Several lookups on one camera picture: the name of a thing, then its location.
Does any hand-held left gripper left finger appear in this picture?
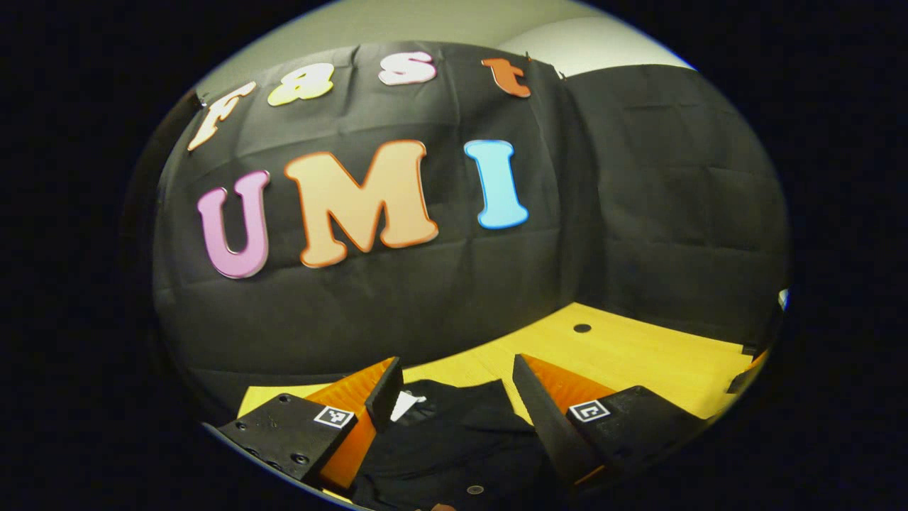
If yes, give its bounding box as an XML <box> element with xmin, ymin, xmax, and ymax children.
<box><xmin>217</xmin><ymin>356</ymin><xmax>404</xmax><ymax>492</ymax></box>

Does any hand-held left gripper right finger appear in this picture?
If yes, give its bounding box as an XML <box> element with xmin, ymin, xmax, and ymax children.
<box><xmin>511</xmin><ymin>353</ymin><xmax>708</xmax><ymax>489</ymax></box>

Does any black long-sleeved garment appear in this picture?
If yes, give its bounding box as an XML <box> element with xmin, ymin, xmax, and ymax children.
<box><xmin>350</xmin><ymin>378</ymin><xmax>570</xmax><ymax>511</ymax></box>

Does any black backdrop cloth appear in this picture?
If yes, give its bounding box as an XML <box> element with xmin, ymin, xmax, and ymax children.
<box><xmin>151</xmin><ymin>40</ymin><xmax>792</xmax><ymax>400</ymax></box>

